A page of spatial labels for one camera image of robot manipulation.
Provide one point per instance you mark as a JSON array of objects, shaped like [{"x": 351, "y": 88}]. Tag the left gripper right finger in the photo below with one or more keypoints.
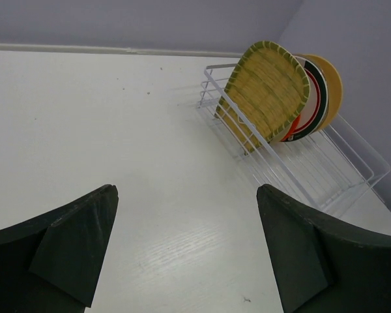
[{"x": 321, "y": 263}]

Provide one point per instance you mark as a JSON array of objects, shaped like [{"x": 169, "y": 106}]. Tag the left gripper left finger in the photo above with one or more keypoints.
[{"x": 52, "y": 262}]

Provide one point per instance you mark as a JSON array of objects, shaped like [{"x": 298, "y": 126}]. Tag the white plate green red rim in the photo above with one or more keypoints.
[{"x": 316, "y": 107}]

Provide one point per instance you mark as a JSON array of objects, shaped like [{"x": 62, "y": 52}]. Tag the plain yellow round plate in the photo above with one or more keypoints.
[{"x": 335, "y": 87}]

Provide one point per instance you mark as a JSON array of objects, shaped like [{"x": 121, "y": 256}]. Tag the bamboo pattern tray plate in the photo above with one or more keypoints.
[{"x": 270, "y": 87}]

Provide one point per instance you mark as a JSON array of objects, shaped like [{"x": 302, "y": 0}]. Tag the white wire dish rack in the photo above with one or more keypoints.
[{"x": 330, "y": 169}]

